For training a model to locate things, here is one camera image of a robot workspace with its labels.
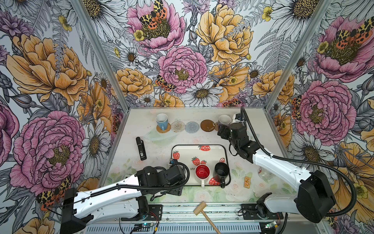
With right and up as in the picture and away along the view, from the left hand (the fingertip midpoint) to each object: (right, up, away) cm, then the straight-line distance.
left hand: (173, 190), depth 71 cm
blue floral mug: (-11, +33, +29) cm, 46 cm away
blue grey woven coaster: (+9, +29, +38) cm, 48 cm away
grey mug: (+31, +35, +2) cm, 47 cm away
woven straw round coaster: (-14, +26, +36) cm, 47 cm away
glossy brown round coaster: (+21, +30, +38) cm, 53 cm away
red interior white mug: (+15, +4, +14) cm, 21 cm away
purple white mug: (+32, +34, +33) cm, 57 cm away
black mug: (+27, +5, +14) cm, 30 cm away
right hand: (+28, +28, +13) cm, 41 cm away
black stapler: (-23, +15, +25) cm, 38 cm away
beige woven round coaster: (-1, +29, +39) cm, 49 cm away
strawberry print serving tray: (+9, +11, +23) cm, 28 cm away
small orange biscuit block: (+40, -1, +12) cm, 42 cm away
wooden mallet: (+13, -10, +3) cm, 17 cm away
